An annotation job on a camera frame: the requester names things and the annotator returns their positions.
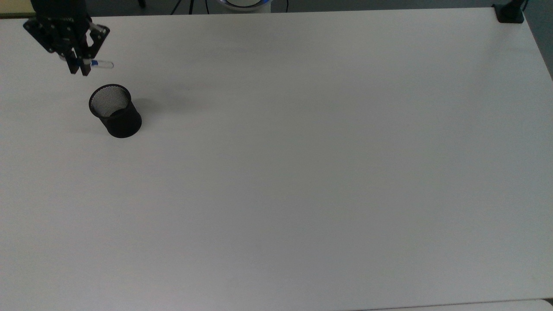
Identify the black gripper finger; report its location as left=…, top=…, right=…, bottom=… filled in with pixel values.
left=23, top=19, right=79, bottom=75
left=81, top=24, right=111, bottom=77

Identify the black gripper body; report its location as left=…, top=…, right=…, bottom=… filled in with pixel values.
left=29, top=0, right=92, bottom=57

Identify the black mesh pen cup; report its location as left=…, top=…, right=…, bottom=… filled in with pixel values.
left=89, top=84, right=143, bottom=139

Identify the black table corner clamp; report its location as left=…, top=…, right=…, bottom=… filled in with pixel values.
left=493, top=0, right=528, bottom=24

